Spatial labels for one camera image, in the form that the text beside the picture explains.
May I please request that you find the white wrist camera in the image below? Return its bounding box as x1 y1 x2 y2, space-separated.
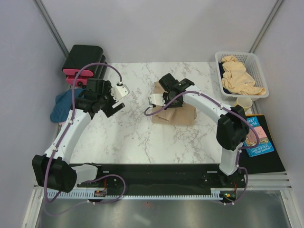
110 85 130 102
148 94 167 107

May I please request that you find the white cable duct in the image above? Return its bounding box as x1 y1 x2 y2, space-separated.
57 189 223 200

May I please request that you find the lower black pink drawer box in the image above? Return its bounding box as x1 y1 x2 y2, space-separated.
66 65 104 88

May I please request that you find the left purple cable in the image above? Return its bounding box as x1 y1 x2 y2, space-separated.
43 62 126 217

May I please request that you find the blue t shirt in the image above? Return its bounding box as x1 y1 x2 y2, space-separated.
49 89 72 124

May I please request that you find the purple cable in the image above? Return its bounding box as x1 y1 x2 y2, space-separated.
43 62 126 217
143 91 260 205

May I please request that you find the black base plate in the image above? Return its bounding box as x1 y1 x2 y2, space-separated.
78 164 245 196

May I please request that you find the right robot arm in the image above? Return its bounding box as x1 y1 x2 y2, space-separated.
159 74 249 187

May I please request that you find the upper black pink drawer box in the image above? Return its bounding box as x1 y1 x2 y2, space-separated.
62 45 106 76

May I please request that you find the pink cube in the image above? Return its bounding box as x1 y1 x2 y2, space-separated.
254 126 267 140

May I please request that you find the white plastic basket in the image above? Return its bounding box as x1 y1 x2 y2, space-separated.
215 51 269 101

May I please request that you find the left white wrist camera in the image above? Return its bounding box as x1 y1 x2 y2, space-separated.
110 85 130 102

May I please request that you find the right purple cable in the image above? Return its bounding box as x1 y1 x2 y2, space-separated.
143 91 260 205

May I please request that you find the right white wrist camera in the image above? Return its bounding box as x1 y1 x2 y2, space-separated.
148 94 167 107

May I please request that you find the yellow mug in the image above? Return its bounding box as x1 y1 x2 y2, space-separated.
234 97 253 112

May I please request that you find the black pink drawer box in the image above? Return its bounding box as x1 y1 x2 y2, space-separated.
66 65 104 88
62 45 106 76

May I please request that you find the light yellow t shirt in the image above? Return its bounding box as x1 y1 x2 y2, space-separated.
221 55 266 95

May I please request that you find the blue storey treehouse book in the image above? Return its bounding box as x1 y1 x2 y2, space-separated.
244 116 275 157

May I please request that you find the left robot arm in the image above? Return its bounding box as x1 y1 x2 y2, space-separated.
32 79 130 193

